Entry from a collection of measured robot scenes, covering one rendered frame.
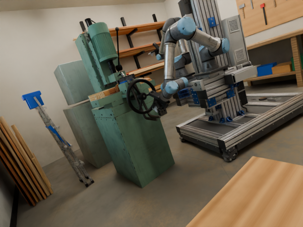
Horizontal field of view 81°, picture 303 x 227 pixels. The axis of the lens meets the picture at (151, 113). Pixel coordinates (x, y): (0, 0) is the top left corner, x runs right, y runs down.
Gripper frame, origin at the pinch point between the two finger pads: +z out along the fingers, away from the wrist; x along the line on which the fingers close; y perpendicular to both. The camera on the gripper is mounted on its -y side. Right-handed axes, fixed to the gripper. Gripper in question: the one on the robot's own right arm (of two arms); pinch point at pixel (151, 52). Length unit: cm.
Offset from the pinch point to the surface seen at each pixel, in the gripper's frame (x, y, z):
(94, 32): -94, -34, -54
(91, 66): -101, -11, -29
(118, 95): -106, 22, -66
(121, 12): 112, -115, 179
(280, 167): -118, 55, -181
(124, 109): -108, 35, -66
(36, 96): -154, -8, 4
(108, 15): 74, -115, 178
